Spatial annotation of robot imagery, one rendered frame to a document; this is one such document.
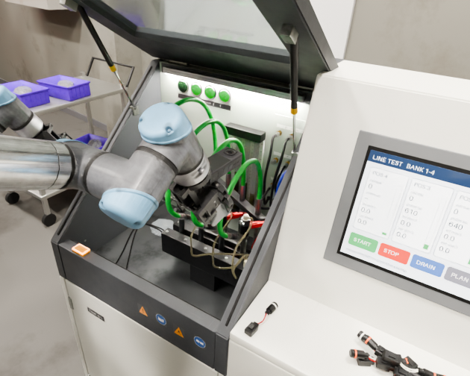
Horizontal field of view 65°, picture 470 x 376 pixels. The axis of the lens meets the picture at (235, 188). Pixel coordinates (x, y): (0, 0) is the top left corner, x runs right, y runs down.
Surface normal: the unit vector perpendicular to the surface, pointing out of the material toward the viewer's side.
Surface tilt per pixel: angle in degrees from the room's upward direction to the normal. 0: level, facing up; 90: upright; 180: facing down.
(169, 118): 32
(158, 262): 0
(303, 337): 0
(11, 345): 0
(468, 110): 76
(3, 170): 94
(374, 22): 90
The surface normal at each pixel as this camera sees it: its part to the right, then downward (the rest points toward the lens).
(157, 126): -0.22, -0.50
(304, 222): -0.48, 0.20
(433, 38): -0.62, 0.37
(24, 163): 0.91, -0.06
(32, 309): 0.05, -0.86
